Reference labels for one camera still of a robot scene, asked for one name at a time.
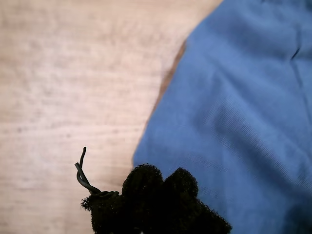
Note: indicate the blue printed T-shirt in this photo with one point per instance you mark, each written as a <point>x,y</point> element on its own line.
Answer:
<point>231,109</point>

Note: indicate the black zip tie, twisted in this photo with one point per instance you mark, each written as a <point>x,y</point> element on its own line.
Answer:
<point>81,177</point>

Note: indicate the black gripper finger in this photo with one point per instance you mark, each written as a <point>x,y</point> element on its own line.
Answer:
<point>187,209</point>
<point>136,204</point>

